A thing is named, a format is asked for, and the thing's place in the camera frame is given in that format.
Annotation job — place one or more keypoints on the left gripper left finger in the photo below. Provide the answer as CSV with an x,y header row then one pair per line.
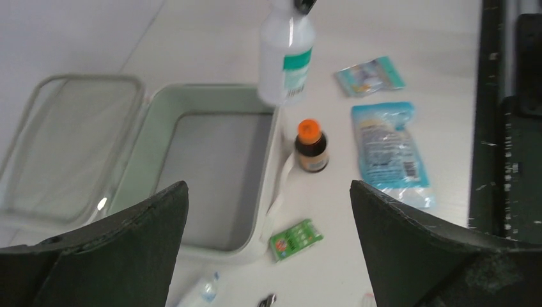
x,y
126,259

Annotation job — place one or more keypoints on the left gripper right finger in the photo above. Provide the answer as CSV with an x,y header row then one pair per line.
x,y
414,258

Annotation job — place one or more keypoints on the large blue white pouch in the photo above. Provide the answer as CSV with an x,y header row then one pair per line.
x,y
389,159

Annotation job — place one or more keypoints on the white medicine kit case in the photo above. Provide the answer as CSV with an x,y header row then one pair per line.
x,y
89,146

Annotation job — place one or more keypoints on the small green medicine box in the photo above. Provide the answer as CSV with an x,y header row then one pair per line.
x,y
294,240

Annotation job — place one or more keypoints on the brown bottle orange cap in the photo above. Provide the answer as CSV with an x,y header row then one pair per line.
x,y
311,146

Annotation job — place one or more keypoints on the white plastic bottle green label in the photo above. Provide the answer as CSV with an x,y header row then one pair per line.
x,y
286,41

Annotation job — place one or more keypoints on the black handled scissors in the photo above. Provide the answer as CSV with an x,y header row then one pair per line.
x,y
268,301

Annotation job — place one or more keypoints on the white blue tube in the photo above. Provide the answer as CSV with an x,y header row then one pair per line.
x,y
203,293

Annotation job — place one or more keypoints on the small teal mask packet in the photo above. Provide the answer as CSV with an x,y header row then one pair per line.
x,y
363,79

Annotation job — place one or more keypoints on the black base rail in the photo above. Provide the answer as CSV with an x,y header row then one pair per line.
x,y
505,186

